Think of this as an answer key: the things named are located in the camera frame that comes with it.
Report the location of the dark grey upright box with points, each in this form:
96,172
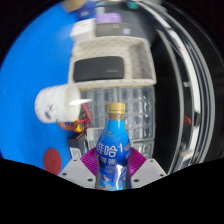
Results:
111,30

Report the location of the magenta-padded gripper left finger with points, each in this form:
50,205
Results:
76,173

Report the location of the blue box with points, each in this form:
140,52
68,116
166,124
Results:
86,14

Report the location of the white stirrer stick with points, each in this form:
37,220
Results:
80,101

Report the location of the blue drink bottle gold cap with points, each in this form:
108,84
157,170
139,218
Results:
112,156

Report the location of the grey small-parts drawer cabinet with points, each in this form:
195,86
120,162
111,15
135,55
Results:
141,136
133,103

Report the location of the beige perforated tray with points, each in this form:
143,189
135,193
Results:
140,60

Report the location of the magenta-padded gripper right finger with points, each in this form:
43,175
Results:
148,171

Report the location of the white mug with face print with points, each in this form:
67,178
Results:
55,105

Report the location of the red and yellow multimeter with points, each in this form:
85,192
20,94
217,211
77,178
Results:
78,125

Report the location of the black box with white label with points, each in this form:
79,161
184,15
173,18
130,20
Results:
77,145

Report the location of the black rectangular speaker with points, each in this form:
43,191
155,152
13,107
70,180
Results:
98,69

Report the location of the clear compartment parts box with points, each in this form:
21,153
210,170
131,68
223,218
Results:
93,136

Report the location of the dark shelf unit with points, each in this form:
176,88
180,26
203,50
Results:
170,100

